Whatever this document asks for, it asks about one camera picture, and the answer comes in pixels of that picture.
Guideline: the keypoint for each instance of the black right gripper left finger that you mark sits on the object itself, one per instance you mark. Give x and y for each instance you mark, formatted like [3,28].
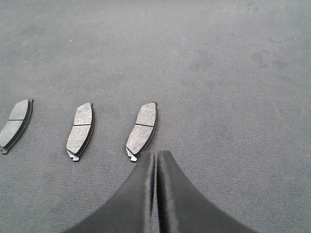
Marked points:
[129,210]

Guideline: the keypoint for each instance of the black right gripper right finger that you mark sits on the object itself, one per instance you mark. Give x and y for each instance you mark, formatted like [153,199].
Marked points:
[182,208]

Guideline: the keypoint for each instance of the dark brake pad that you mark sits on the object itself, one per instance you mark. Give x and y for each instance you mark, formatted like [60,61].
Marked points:
[143,131]
[81,132]
[15,126]

